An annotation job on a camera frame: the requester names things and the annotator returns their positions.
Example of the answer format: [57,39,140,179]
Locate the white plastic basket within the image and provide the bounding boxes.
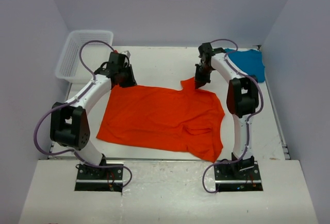
[55,29,113,84]

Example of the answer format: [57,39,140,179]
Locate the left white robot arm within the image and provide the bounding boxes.
[50,51,137,179]

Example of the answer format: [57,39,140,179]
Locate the blue folded t shirt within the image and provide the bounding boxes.
[225,49,265,83]

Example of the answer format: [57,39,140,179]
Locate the orange t shirt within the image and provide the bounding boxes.
[96,78,225,163]

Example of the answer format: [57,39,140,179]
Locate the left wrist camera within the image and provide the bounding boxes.
[119,51,130,59]

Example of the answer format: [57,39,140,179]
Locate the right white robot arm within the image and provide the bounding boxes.
[194,42,260,179]

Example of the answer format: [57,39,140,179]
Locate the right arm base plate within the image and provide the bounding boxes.
[214,162,263,193]

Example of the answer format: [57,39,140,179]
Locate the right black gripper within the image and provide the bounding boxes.
[195,64,214,90]

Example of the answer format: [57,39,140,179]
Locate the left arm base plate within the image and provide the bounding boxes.
[74,163,123,193]

